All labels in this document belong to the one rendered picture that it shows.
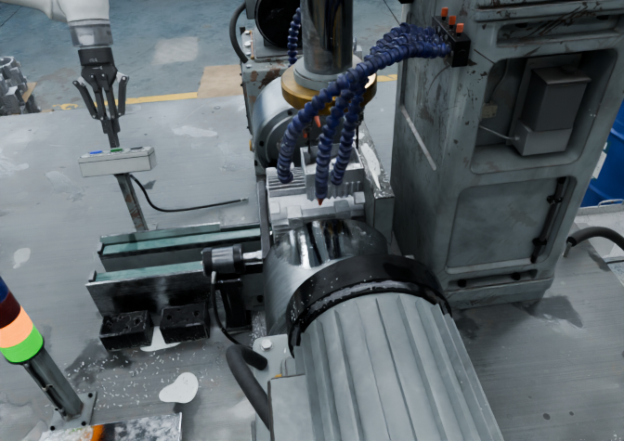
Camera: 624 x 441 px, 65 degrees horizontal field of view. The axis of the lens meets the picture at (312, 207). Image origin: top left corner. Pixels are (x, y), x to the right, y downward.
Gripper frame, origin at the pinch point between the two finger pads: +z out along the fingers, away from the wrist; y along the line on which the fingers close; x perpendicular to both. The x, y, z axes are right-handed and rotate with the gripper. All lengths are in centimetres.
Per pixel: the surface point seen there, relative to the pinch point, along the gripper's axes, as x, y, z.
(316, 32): -40, 49, -18
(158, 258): -12.2, 8.4, 29.8
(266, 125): -5.1, 38.3, 1.3
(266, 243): -31, 36, 22
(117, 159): -3.5, 1.0, 6.0
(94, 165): -3.4, -4.8, 7.0
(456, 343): -86, 55, 14
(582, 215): 50, 159, 57
